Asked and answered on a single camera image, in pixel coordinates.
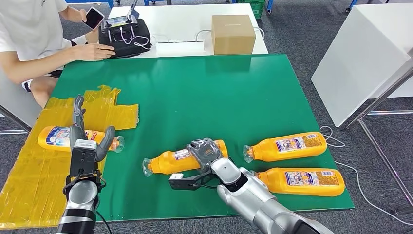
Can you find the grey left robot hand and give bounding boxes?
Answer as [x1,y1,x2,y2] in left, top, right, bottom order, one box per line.
[69,94,116,162]

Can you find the person's right hand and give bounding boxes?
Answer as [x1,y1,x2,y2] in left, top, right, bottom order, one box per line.
[72,42,116,62]

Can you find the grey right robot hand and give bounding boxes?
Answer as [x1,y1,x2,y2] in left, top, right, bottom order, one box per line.
[186,137,226,174]

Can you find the smartphone with white case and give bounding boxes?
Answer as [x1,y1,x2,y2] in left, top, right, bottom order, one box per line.
[82,6,106,30]

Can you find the orange detergent bottle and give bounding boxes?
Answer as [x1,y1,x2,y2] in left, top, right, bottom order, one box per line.
[37,125,125,154]
[142,139,229,177]
[243,131,327,164]
[253,167,346,197]

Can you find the black carry bag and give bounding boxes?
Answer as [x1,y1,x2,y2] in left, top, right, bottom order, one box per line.
[98,19,152,59]

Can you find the black remote controller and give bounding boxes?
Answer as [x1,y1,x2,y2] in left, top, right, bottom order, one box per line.
[100,0,140,33]

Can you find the person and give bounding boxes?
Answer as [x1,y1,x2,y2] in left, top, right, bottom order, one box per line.
[0,0,116,109]

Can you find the green table mat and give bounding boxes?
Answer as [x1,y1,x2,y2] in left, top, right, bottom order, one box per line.
[48,53,355,223]

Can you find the metal table leg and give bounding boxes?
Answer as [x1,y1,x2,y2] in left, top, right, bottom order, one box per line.
[0,105,32,134]

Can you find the yellow taped cardboard sheet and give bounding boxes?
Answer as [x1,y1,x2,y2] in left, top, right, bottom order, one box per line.
[0,84,140,229]

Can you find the white side table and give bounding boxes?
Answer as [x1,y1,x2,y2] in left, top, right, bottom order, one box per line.
[0,69,42,128]
[311,2,413,128]

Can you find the white power strip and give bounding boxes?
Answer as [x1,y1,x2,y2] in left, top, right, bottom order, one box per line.
[154,40,206,54]

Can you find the brown cardboard box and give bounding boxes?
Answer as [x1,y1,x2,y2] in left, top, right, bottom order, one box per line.
[211,14,257,55]

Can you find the green plastic crate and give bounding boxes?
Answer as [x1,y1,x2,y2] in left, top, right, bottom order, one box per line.
[237,0,267,20]

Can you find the blue cart frame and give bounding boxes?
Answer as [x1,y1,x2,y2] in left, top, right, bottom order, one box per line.
[64,0,115,9]

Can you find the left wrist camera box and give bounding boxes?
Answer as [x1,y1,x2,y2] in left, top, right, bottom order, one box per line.
[68,138,100,183]

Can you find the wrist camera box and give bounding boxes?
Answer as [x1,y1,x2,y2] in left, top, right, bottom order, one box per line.
[168,173,214,191]
[68,138,100,183]

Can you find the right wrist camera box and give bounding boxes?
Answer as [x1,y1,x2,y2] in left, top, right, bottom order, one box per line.
[168,173,214,191]

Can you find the white controller cable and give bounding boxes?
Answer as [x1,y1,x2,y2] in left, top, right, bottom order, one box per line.
[108,27,152,50]

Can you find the white power strip cable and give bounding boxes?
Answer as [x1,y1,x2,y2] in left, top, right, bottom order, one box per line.
[195,26,266,42]

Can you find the white floor cable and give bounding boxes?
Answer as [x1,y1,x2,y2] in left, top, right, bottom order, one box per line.
[319,125,413,227]

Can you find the metal stand frame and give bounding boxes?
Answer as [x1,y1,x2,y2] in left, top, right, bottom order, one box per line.
[347,64,413,216]

